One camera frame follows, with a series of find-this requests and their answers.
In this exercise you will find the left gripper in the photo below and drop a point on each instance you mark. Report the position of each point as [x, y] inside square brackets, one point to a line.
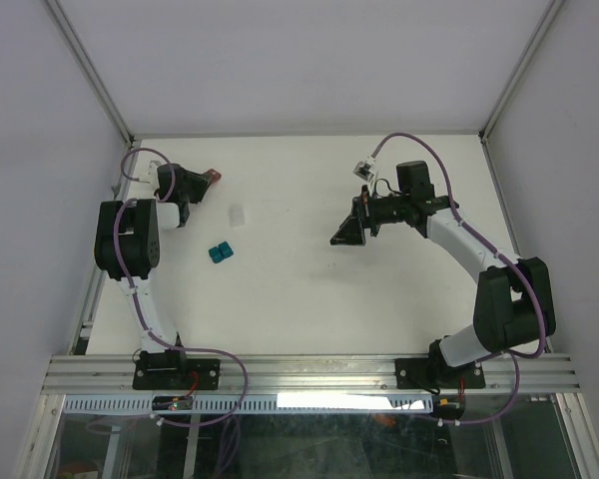
[200, 181]

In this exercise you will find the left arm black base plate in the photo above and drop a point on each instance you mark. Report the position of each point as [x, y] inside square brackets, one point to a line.
[172, 372]

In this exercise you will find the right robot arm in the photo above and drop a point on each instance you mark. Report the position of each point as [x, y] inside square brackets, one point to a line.
[513, 304]

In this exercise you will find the aluminium frame post right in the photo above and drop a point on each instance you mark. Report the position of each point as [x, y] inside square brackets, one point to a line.
[531, 48]

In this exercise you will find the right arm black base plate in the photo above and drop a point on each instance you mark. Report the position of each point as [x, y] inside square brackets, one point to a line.
[422, 373]

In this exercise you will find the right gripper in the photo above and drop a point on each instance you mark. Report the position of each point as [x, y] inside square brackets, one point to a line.
[351, 231]

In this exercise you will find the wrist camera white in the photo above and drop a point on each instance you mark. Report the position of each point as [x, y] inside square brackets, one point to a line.
[149, 173]
[366, 169]

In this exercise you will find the red pill box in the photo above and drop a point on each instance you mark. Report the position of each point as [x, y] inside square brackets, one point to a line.
[212, 176]

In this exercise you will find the aluminium frame post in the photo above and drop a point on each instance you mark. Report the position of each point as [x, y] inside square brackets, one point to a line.
[83, 60]
[531, 48]

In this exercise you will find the teal pill box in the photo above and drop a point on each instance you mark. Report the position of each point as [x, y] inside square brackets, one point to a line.
[220, 252]

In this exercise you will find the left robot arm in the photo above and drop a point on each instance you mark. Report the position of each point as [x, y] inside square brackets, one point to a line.
[127, 244]

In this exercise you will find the clear plastic pill box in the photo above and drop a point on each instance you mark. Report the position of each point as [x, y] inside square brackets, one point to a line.
[237, 216]

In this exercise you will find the grey slotted cable duct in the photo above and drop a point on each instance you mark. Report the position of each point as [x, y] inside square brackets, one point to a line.
[281, 403]

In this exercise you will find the aluminium frame post left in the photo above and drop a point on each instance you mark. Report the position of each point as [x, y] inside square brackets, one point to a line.
[83, 60]

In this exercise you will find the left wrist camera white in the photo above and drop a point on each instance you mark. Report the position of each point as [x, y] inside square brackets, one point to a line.
[149, 173]

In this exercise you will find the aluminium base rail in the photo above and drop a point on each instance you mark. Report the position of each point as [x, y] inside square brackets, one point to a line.
[271, 374]

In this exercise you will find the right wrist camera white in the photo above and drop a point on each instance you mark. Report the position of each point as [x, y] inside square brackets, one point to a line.
[366, 169]

